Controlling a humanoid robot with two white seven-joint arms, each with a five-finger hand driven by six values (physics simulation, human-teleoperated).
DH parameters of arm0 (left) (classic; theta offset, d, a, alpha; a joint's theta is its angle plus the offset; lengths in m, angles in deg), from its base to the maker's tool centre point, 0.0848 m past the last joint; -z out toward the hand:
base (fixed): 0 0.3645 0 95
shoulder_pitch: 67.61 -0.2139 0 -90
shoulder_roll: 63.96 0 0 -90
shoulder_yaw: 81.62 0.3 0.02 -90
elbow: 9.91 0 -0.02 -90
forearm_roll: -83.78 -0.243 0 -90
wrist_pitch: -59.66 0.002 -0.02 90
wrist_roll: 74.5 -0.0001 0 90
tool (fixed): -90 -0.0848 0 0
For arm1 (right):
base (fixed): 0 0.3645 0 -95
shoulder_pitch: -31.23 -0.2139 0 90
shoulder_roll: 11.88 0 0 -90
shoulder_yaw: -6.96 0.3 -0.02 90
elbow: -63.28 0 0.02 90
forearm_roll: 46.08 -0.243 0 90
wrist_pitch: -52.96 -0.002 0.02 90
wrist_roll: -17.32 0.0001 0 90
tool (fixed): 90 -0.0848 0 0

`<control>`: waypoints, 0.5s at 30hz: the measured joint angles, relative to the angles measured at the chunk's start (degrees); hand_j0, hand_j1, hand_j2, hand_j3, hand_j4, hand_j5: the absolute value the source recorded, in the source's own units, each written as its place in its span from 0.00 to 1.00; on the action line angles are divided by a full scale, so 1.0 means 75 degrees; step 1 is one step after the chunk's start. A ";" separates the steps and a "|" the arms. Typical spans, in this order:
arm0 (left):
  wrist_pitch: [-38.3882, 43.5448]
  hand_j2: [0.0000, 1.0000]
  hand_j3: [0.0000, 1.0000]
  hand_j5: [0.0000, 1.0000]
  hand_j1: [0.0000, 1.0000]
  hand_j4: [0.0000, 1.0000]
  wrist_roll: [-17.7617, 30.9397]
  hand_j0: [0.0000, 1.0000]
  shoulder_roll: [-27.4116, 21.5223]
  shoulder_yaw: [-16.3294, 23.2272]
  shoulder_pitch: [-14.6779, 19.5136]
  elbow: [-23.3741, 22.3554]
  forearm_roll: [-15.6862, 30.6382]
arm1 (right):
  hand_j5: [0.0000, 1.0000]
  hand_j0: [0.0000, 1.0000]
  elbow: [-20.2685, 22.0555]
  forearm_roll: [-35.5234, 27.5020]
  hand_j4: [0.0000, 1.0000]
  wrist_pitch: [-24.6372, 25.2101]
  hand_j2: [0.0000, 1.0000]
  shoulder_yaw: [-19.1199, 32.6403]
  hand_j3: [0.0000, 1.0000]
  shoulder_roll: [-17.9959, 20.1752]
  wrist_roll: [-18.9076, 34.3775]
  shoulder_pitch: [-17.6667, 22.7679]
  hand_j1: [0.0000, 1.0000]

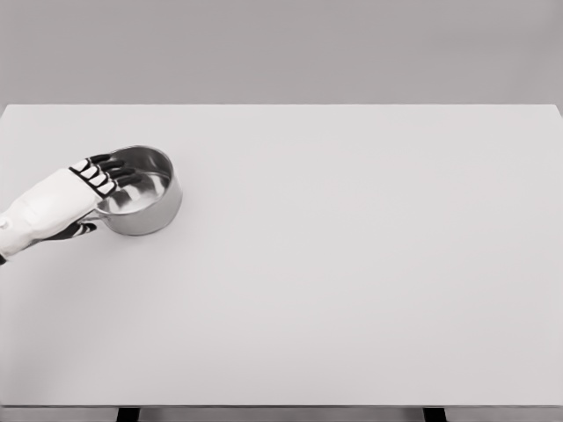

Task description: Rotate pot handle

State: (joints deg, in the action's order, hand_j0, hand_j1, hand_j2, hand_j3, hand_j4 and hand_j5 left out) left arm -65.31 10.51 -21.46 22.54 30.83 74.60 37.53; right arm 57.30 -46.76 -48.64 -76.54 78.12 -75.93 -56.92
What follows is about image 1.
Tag silver steel pot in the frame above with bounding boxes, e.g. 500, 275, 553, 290
80, 144, 184, 236

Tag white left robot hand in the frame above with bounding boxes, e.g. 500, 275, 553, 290
18, 152, 138, 243

